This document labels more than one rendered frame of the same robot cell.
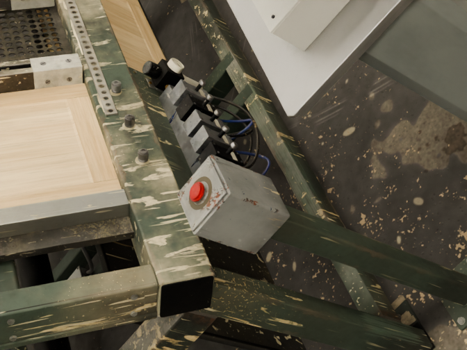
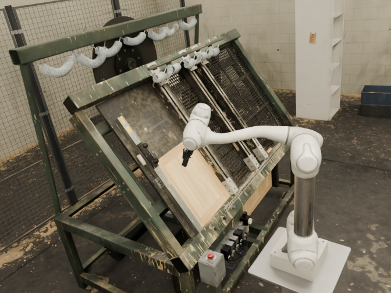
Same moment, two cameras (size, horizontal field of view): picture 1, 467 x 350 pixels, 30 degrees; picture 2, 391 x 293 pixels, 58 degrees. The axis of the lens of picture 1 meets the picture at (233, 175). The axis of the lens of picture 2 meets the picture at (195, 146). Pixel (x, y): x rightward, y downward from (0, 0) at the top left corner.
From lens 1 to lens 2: 0.60 m
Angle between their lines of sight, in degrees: 14
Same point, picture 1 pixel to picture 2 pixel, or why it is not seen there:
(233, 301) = (184, 279)
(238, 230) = (205, 273)
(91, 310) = (163, 239)
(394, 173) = not seen: outside the picture
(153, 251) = (188, 248)
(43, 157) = (201, 198)
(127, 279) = (176, 246)
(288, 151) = (244, 267)
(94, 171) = (204, 215)
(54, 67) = (230, 185)
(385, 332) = not seen: outside the picture
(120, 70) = (240, 204)
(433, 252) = not seen: outside the picture
